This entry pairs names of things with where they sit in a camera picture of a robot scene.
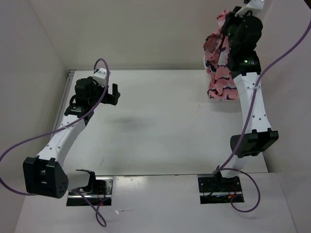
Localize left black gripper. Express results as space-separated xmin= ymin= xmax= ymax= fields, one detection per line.
xmin=89 ymin=78 xmax=120 ymax=107

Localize pink shark print shorts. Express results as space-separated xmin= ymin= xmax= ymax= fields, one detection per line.
xmin=203 ymin=11 xmax=239 ymax=100

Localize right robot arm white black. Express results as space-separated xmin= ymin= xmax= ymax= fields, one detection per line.
xmin=213 ymin=11 xmax=279 ymax=191

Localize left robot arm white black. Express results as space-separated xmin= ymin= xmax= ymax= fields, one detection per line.
xmin=23 ymin=76 xmax=121 ymax=199

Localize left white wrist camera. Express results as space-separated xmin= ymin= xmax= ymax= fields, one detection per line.
xmin=93 ymin=68 xmax=107 ymax=86

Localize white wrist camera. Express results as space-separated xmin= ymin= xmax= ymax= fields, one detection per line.
xmin=93 ymin=68 xmax=107 ymax=86
xmin=235 ymin=0 xmax=265 ymax=17

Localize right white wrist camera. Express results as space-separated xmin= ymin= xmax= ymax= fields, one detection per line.
xmin=235 ymin=0 xmax=265 ymax=17

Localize aluminium table edge rail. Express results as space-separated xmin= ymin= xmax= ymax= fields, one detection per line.
xmin=53 ymin=69 xmax=76 ymax=131

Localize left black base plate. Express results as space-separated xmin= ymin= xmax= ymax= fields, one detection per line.
xmin=69 ymin=176 xmax=113 ymax=198

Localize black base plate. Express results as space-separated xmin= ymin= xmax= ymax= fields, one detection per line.
xmin=69 ymin=176 xmax=113 ymax=198
xmin=198 ymin=176 xmax=242 ymax=196

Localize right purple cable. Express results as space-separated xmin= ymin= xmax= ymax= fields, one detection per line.
xmin=212 ymin=20 xmax=311 ymax=213

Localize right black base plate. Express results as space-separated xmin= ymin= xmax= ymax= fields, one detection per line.
xmin=198 ymin=176 xmax=242 ymax=196

